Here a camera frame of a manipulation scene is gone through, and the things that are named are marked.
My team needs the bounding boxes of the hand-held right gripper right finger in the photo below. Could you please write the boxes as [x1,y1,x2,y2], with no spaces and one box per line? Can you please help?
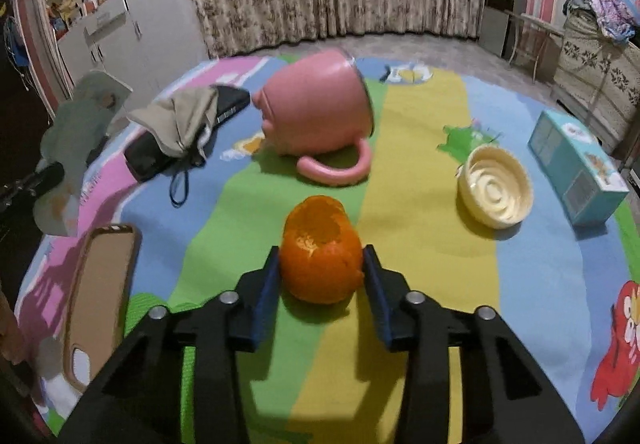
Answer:
[362,244,586,444]

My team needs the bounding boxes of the half-peeled orange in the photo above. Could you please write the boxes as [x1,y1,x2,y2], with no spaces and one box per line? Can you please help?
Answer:
[277,195,365,305]

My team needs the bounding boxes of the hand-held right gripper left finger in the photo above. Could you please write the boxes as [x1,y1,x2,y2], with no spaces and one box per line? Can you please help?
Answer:
[57,245,281,444]

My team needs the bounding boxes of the pile of clothes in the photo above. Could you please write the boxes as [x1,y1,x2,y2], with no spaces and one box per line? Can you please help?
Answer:
[562,0,640,42]

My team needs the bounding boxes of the teal tissue box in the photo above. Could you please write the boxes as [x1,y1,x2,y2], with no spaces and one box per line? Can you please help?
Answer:
[527,109,630,227]

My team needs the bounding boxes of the black pouch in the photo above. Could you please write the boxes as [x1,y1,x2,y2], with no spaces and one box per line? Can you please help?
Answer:
[123,84,251,207]

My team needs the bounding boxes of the floral covered furniture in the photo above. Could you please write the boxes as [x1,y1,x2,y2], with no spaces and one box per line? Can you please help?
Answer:
[550,9,640,150]

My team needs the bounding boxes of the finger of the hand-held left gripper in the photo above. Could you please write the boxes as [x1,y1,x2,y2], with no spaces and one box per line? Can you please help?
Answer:
[0,161,66,215]

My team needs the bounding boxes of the pink mug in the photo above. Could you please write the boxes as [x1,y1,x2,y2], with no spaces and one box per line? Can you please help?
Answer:
[251,48,375,187]

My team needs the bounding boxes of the wooden chair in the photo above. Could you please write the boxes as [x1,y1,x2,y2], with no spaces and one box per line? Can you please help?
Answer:
[505,9,563,82]

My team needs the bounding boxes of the beige folded cloth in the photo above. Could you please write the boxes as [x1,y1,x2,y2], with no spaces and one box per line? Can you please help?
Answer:
[129,85,221,167]

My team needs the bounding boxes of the toys on cabinet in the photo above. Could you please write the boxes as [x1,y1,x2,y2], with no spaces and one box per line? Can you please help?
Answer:
[45,0,83,38]

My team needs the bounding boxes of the brown phone case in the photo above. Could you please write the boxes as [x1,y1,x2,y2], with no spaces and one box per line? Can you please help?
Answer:
[62,223,143,395]

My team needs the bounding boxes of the colourful cartoon play mat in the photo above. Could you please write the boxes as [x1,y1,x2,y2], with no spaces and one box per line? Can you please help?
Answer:
[14,54,640,444]

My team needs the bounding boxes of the white paper label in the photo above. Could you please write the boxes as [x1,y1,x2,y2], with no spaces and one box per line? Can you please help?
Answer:
[32,69,133,237]

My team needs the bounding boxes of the cream plastic bowl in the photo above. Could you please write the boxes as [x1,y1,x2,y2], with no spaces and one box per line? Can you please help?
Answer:
[457,144,535,230]

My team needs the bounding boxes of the white cabinet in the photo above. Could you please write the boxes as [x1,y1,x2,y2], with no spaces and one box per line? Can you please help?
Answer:
[55,0,208,98]

